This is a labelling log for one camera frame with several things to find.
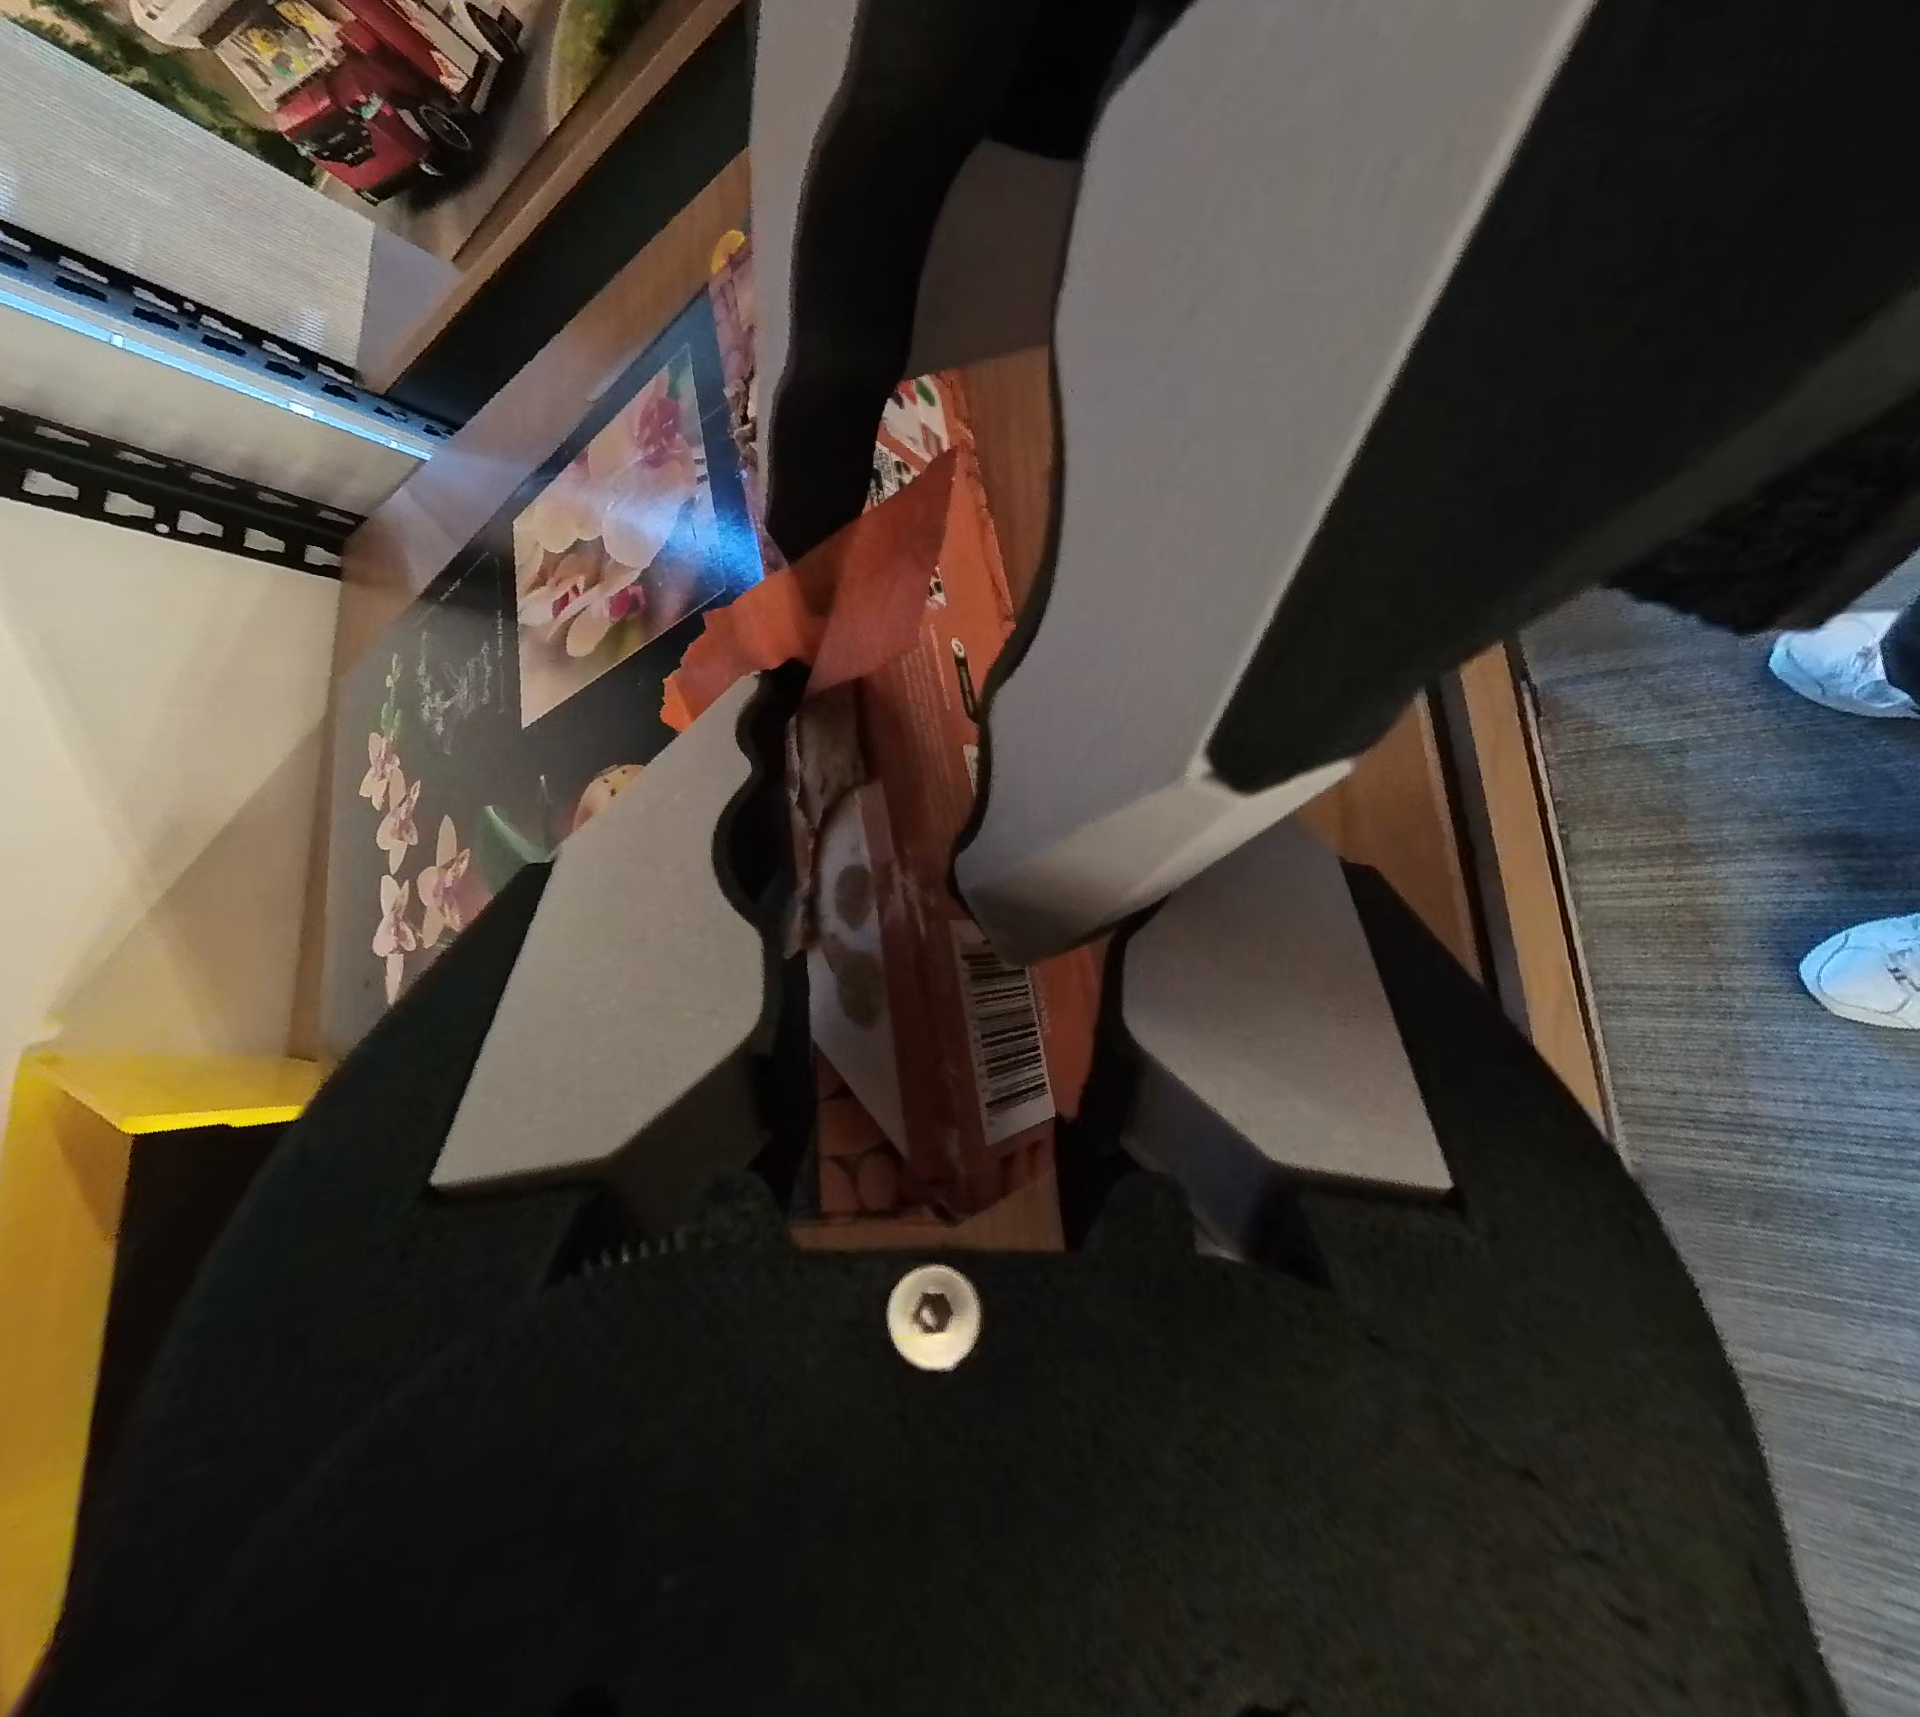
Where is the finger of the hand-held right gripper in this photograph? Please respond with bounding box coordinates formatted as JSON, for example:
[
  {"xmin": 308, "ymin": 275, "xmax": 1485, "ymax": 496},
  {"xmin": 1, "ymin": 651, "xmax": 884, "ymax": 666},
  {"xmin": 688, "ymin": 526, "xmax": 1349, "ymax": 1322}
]
[
  {"xmin": 948, "ymin": 0, "xmax": 1674, "ymax": 973},
  {"xmin": 742, "ymin": 0, "xmax": 1261, "ymax": 557}
]

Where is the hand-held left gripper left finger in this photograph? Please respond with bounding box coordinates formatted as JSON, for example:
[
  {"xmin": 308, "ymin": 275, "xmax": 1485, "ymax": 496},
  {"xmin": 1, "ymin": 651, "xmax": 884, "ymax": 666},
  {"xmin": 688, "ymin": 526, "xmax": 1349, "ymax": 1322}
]
[{"xmin": 428, "ymin": 674, "xmax": 819, "ymax": 1201}]

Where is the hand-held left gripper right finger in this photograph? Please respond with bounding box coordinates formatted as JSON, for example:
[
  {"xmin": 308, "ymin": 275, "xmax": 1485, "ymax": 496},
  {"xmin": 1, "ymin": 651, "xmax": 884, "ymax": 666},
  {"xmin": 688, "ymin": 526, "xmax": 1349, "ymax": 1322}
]
[{"xmin": 1081, "ymin": 824, "xmax": 1457, "ymax": 1257}]

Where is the orange cookie box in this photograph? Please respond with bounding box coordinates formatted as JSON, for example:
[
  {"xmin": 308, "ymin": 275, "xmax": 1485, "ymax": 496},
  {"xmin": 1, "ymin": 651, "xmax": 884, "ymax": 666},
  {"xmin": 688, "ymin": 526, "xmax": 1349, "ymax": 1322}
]
[{"xmin": 772, "ymin": 367, "xmax": 1112, "ymax": 1224}]

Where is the orange tape piece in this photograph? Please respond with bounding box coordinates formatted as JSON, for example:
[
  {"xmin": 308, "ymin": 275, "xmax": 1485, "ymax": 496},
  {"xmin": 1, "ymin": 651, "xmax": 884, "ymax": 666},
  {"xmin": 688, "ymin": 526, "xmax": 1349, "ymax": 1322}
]
[{"xmin": 660, "ymin": 532, "xmax": 864, "ymax": 737}]

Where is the black orchid picture box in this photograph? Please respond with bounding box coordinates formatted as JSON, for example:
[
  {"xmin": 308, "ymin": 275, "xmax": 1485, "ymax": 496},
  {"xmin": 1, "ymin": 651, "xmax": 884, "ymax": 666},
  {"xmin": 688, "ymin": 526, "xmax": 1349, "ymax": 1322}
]
[{"xmin": 321, "ymin": 276, "xmax": 782, "ymax": 1059}]

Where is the camper van toy box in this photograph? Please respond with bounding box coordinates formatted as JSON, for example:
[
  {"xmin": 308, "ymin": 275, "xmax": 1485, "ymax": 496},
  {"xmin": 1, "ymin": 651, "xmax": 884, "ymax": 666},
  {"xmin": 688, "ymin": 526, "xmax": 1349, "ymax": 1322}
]
[{"xmin": 0, "ymin": 0, "xmax": 751, "ymax": 248}]

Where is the yellow storage bin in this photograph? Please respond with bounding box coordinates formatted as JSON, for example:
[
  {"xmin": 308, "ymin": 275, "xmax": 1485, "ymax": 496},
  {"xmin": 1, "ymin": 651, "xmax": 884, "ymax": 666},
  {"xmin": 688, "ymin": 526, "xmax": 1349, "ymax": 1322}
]
[{"xmin": 0, "ymin": 1049, "xmax": 340, "ymax": 1705}]

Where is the black perforated rack beam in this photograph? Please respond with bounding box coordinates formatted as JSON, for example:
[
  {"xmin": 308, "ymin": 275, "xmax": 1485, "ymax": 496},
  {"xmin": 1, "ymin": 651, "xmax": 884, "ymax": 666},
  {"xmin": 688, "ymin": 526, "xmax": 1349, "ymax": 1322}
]
[
  {"xmin": 0, "ymin": 221, "xmax": 459, "ymax": 462},
  {"xmin": 0, "ymin": 404, "xmax": 365, "ymax": 578}
]

